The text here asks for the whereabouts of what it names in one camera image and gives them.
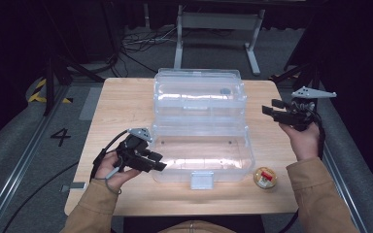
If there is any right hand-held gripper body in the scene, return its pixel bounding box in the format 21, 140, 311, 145
278, 85, 338, 133

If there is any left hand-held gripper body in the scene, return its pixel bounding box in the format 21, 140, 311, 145
116, 127, 154, 173

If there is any clear plastic storage box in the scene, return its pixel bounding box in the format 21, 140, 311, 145
150, 67, 256, 191

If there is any person's right hand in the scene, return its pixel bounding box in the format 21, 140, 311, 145
278, 121, 322, 162

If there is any person's left hand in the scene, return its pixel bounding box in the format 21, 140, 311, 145
94, 150, 143, 192

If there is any black metal stand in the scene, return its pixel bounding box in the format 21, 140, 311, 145
42, 0, 107, 117
268, 61, 322, 108

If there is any person's tan jacket torso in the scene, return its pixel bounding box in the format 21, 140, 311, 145
158, 219, 241, 233

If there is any yellow black hazard tape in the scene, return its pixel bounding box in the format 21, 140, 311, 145
27, 78, 74, 105

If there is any grey wrist cord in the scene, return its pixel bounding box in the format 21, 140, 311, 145
104, 163, 123, 196

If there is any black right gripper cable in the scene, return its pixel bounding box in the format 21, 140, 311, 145
278, 105, 327, 233

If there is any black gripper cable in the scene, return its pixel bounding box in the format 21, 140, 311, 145
278, 105, 327, 233
1, 129, 130, 233

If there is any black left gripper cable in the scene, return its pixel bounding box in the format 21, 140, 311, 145
1, 129, 130, 233

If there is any aluminium floor rail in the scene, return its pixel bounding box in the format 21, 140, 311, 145
0, 84, 72, 233
317, 90, 370, 233

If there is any white metal desk frame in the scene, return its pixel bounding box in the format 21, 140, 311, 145
173, 4, 266, 78

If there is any tangle of floor cables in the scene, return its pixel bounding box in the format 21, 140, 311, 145
111, 24, 180, 80

